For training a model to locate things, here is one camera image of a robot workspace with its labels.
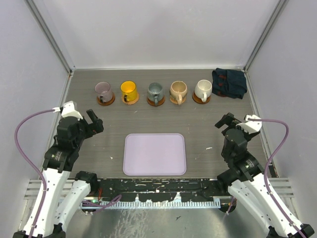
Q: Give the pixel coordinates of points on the front aluminium rail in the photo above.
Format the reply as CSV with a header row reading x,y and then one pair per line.
x,y
281,185

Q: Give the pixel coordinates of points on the slotted white cable duct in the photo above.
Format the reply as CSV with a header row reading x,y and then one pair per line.
x,y
175,204

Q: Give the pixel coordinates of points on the left aluminium frame post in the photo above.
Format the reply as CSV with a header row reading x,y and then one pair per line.
x,y
48,34

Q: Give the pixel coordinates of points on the white ceramic mug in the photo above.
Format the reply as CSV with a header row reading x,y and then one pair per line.
x,y
203,90

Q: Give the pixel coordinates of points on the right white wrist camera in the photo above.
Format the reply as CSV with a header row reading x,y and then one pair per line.
x,y
250,125

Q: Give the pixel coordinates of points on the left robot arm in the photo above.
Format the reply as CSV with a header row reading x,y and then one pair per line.
x,y
50,216

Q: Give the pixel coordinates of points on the beige ceramic mug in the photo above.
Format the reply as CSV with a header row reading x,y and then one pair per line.
x,y
178,91

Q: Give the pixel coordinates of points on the dark blue folded cloth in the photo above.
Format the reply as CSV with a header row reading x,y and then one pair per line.
x,y
229,83

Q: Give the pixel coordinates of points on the lavender plastic tray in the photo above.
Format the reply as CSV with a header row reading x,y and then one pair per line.
x,y
154,154

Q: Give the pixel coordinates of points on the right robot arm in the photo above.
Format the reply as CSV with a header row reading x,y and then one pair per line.
x,y
247,181

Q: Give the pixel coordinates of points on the woven rattan coaster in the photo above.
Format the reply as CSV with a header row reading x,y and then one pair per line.
x,y
175,101
125,101

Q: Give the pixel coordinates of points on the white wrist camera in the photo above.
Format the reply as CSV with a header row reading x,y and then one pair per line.
x,y
68,110
250,125

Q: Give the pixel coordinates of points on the wooden coaster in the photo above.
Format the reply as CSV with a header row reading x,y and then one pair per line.
x,y
111,100
151,103
198,100

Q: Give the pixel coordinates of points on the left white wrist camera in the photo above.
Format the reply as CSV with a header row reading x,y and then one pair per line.
x,y
68,110

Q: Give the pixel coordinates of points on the aluminium frame post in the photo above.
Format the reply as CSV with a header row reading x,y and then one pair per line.
x,y
281,4
48,34

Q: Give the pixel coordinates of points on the grey green ceramic mug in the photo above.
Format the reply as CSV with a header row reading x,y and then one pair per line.
x,y
155,93

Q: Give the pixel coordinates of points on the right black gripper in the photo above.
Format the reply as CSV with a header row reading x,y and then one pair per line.
x,y
227,119

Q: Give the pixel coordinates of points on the yellow glass mug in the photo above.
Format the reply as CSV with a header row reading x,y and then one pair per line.
x,y
129,88

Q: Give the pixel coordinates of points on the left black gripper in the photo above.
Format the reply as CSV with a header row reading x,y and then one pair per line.
x,y
93,128

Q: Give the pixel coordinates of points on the clear purple glass mug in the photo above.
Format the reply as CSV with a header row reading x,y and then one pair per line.
x,y
104,92

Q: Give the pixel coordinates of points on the right aluminium frame post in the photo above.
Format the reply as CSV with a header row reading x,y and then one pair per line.
x,y
281,4

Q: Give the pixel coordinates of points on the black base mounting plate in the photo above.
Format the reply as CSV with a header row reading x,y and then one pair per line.
x,y
158,190

